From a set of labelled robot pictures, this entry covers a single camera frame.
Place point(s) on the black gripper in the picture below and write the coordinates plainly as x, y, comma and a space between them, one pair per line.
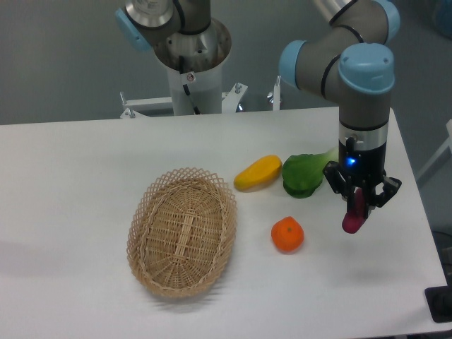
363, 169

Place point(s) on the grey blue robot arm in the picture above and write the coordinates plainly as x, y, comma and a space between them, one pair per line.
351, 66

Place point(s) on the green bok choy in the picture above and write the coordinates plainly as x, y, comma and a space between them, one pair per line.
303, 174

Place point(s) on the orange tangerine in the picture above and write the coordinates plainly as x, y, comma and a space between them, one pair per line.
287, 234

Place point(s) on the yellow mango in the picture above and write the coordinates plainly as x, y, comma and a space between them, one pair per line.
259, 174

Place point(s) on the black device at table edge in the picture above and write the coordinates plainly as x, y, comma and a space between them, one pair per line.
439, 303

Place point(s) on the woven wicker basket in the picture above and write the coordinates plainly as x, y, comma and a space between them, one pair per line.
182, 233

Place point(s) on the white frame at right edge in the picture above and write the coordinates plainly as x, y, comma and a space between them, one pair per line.
438, 158

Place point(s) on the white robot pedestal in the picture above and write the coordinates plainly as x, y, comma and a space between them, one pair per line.
194, 68

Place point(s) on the white metal base frame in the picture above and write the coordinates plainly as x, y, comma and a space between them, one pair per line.
188, 97

